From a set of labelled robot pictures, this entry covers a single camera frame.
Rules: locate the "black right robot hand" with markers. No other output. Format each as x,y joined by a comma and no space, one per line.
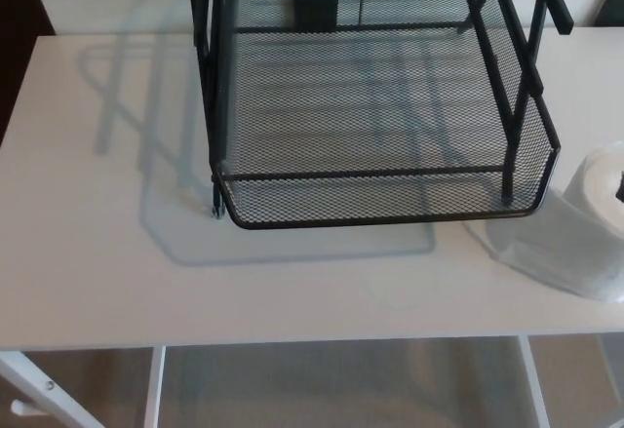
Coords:
620,188

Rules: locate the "white toilet paper roll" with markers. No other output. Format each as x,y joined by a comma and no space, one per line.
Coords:
556,243

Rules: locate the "black mesh file tray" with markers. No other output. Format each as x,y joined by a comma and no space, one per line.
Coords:
370,106

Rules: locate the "white mesh under-desk shelf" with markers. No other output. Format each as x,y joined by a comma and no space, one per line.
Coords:
341,389

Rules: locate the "small black box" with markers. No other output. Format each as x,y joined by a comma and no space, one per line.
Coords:
316,10

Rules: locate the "dark brown furniture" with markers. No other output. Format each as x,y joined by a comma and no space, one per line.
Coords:
19,33

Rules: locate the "white desk leg frame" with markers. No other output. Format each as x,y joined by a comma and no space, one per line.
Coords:
44,389

